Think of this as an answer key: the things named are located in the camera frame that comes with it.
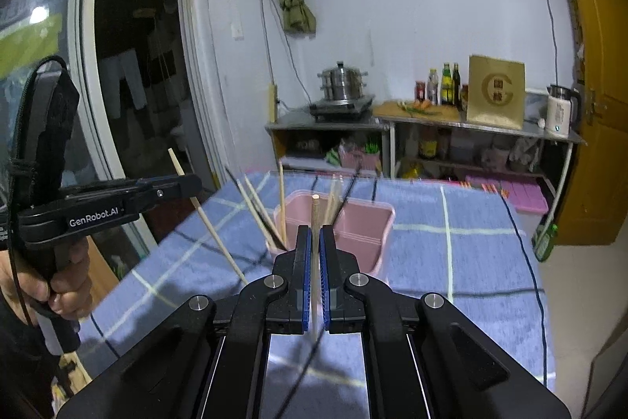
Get gold cardboard box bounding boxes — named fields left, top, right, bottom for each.
left=466, top=54, right=526, bottom=129

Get light wooden chopstick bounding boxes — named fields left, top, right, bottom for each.
left=331, top=174, right=345, bottom=226
left=324, top=174, right=338, bottom=226
left=242, top=174, right=281, bottom=250
left=167, top=147, right=249, bottom=287
left=277, top=160, right=287, bottom=244
left=310, top=194, right=322, bottom=342

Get white electric kettle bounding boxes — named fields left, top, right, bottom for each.
left=546, top=84, right=582, bottom=137

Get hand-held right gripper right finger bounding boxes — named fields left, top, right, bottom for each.
left=319, top=225, right=574, bottom=419

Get pink plastic container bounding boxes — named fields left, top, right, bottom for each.
left=265, top=189, right=396, bottom=283

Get yellow wooden door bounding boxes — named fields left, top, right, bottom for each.
left=549, top=0, right=628, bottom=245

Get yellow label bottle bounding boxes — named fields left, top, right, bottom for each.
left=418, top=127, right=439, bottom=159

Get person's left forearm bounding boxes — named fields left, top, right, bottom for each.
left=0, top=289, right=56, bottom=419

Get black wall cable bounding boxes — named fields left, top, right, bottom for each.
left=248, top=0, right=304, bottom=106

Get wall poster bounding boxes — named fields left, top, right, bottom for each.
left=559, top=0, right=586, bottom=57

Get person's left hand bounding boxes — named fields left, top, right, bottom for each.
left=0, top=234, right=94, bottom=322

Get pink woven basket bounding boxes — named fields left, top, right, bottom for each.
left=338, top=146, right=381, bottom=170

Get hanging white clothes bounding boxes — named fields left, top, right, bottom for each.
left=100, top=48, right=148, bottom=121

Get small metal shelf table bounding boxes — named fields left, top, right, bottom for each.
left=265, top=110, right=393, bottom=179

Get power strip with green light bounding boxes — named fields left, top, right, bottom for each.
left=534, top=223, right=559, bottom=263

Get long metal shelf table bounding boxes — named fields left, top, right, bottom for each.
left=373, top=102, right=587, bottom=204

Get blue plaid blanket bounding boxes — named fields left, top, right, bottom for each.
left=78, top=171, right=557, bottom=419

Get green oil bottle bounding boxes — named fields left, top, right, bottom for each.
left=440, top=62, right=453, bottom=106

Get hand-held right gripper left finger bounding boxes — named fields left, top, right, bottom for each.
left=54, top=225, right=313, bottom=419

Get steel steamer pot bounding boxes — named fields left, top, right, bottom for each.
left=318, top=62, right=368, bottom=102

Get wooden cutting board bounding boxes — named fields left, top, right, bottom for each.
left=373, top=99, right=467, bottom=121

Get dark chopstick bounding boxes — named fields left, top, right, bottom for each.
left=332, top=158, right=365, bottom=226
left=224, top=166, right=290, bottom=253

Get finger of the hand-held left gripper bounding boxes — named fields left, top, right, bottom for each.
left=59, top=174, right=203, bottom=216

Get pink plastic crate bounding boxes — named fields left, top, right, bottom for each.
left=464, top=175, right=549, bottom=214

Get black induction cooker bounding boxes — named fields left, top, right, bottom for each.
left=309, top=94, right=376, bottom=123

